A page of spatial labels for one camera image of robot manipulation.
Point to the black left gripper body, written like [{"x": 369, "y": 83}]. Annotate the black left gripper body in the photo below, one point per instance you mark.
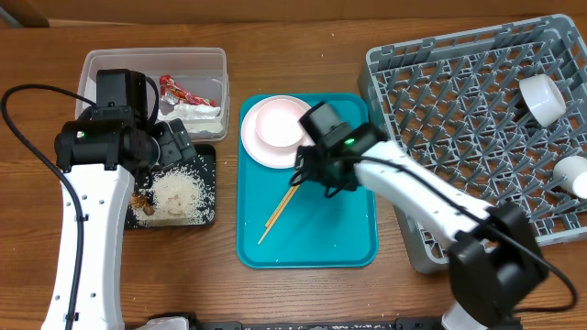
[{"x": 172, "y": 148}]

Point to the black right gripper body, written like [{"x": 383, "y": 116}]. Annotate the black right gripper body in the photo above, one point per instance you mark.
[{"x": 322, "y": 168}]

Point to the white tissue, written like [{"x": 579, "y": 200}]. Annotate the white tissue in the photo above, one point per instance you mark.
[{"x": 196, "y": 118}]

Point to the wooden chopstick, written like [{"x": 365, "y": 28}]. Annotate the wooden chopstick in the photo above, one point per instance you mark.
[
  {"x": 268, "y": 229},
  {"x": 285, "y": 200}
]

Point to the pile of rice grains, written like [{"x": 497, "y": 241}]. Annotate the pile of rice grains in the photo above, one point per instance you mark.
[{"x": 176, "y": 197}]

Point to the red snack wrapper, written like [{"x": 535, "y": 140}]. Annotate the red snack wrapper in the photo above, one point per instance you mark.
[{"x": 173, "y": 93}]

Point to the large white plate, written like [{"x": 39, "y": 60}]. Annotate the large white plate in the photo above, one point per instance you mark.
[{"x": 272, "y": 157}]

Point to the brown food scrap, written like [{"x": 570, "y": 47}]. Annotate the brown food scrap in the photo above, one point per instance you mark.
[{"x": 139, "y": 201}]

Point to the small pink plate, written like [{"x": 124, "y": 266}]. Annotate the small pink plate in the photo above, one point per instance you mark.
[{"x": 277, "y": 121}]

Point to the grey bowl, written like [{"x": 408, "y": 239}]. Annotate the grey bowl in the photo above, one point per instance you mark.
[{"x": 543, "y": 99}]

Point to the small white cup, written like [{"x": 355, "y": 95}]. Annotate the small white cup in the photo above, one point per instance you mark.
[{"x": 571, "y": 173}]

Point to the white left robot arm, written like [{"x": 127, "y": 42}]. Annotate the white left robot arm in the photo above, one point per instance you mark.
[{"x": 102, "y": 161}]

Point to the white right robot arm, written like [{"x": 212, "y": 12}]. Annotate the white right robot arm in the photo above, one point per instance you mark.
[{"x": 494, "y": 259}]

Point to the grey dishwasher rack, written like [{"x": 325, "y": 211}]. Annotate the grey dishwasher rack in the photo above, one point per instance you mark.
[{"x": 453, "y": 103}]

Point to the black plastic tray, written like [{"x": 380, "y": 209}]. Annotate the black plastic tray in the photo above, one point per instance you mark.
[{"x": 206, "y": 183}]

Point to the clear plastic bin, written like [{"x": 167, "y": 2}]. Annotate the clear plastic bin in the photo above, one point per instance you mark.
[{"x": 201, "y": 72}]

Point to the teal plastic tray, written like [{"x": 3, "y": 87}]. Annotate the teal plastic tray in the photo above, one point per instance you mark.
[{"x": 312, "y": 232}]

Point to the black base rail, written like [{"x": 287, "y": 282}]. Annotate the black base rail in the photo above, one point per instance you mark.
[{"x": 190, "y": 321}]

